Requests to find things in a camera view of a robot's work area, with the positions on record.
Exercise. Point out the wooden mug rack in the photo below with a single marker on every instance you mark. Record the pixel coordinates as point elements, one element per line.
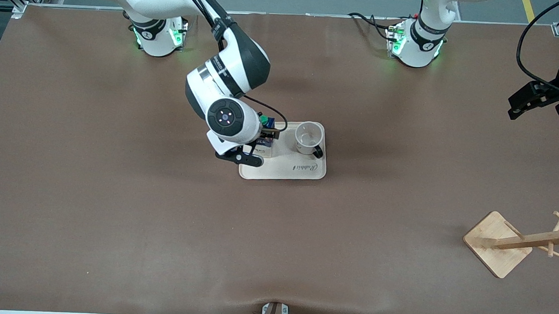
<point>499,245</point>

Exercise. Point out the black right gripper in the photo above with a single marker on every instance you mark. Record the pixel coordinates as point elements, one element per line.
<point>267,136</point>

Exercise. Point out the blue milk carton green cap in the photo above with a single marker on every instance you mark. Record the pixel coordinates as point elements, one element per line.
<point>263,151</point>

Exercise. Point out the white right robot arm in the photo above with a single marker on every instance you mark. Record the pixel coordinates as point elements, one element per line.
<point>239,64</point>

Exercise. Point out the cream tray with rabbit print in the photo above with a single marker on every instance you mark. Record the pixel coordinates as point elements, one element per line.
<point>302,171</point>

